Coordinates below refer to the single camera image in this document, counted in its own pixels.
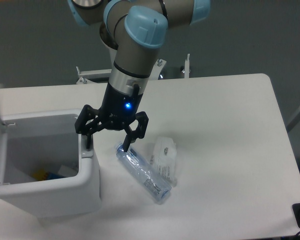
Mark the clear printed plastic bag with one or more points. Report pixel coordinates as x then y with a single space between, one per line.
164 159

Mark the white push-button trash can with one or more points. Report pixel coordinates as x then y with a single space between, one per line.
46 168

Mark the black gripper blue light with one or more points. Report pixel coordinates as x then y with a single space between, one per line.
118 110

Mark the blue item inside trash can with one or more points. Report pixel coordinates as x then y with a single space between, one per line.
52 176

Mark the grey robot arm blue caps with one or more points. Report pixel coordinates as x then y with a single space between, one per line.
137 29

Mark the white item inside trash can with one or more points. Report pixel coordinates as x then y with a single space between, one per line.
67 171

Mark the clear plastic water bottle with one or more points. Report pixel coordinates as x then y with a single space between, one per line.
143 173

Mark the yellow item inside trash can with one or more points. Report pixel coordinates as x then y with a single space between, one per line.
39 175

